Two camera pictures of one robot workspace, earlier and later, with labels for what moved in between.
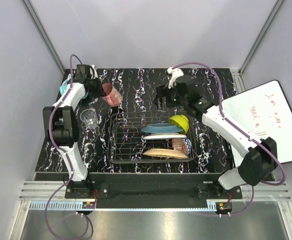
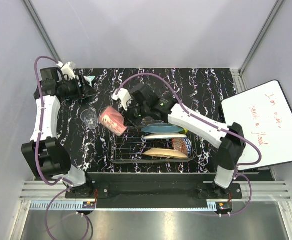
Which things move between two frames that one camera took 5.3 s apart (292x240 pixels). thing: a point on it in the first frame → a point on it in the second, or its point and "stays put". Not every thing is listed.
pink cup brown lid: [112, 96] → [112, 120]
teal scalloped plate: [162, 128] stays put
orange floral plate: [165, 153] stays put
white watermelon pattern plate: [164, 136] stays put
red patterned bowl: [182, 144] stays put
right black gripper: [163, 91] → [128, 116]
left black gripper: [99, 92] → [84, 91]
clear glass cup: [89, 117] stays put
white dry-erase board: [263, 111] stays put
